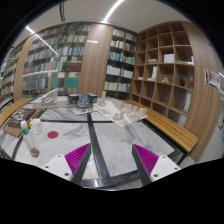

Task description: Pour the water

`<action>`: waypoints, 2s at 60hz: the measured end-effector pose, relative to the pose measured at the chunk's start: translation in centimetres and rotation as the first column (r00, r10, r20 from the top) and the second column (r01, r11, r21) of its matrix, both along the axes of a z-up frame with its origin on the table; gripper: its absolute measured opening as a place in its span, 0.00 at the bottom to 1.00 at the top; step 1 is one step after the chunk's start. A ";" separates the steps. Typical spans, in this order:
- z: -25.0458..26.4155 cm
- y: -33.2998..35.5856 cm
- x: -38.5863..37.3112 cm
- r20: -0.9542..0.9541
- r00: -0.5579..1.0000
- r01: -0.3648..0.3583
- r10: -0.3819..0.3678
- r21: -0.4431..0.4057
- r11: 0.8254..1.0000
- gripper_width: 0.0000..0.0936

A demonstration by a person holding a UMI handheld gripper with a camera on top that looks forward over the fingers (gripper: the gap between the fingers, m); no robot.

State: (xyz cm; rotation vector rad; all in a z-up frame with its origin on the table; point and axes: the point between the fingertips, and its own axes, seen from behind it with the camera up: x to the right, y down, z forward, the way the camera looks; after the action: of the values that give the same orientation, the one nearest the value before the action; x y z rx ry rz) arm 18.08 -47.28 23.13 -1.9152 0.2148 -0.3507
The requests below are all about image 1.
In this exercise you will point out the wooden bench left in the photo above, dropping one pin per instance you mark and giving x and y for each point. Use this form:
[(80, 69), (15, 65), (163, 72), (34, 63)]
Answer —
[(13, 108)]

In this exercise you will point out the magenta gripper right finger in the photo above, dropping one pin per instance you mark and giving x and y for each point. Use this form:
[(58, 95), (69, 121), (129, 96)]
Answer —
[(152, 167)]

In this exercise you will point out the dark grey building model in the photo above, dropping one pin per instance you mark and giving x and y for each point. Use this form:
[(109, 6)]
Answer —
[(81, 103)]

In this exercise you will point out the brown wooden model board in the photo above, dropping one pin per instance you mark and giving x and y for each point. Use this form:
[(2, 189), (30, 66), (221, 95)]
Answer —
[(13, 126)]

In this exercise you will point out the white city architectural model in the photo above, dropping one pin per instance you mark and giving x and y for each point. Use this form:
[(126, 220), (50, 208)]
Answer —
[(120, 112)]

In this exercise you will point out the wooden bench right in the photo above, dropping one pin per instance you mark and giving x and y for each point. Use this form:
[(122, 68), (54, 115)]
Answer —
[(185, 139)]

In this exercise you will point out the bookshelf with books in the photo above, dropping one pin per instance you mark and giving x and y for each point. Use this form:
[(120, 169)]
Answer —
[(55, 59), (120, 64)]

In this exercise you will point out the bookshelf with books left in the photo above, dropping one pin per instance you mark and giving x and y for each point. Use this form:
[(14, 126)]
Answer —
[(55, 59)]

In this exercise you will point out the white ramp architectural model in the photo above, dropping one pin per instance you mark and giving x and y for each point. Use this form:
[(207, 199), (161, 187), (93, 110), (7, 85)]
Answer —
[(50, 100)]

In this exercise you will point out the white plastic cup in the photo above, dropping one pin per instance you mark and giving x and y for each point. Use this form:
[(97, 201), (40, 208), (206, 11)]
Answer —
[(36, 126)]

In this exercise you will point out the bookshelf with books centre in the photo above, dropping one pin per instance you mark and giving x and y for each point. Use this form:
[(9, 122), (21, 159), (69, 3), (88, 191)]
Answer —
[(120, 64)]

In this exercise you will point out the clear bottle green label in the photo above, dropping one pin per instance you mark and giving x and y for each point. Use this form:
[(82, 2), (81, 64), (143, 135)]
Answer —
[(28, 139)]

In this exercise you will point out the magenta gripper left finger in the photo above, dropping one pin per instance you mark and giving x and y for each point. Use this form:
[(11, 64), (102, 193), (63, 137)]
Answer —
[(70, 166)]

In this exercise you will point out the red round coaster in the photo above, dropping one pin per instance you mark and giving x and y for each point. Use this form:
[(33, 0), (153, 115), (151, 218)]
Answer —
[(52, 134)]

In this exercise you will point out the wall poster right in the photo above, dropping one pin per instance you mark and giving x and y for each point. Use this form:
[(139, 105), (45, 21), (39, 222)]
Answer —
[(212, 79)]

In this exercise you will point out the wooden cubby shelf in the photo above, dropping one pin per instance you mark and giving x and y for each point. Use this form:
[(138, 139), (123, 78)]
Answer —
[(169, 77)]

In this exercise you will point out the wooden bench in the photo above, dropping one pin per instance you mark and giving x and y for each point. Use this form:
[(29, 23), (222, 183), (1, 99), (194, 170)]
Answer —
[(13, 108), (185, 139)]

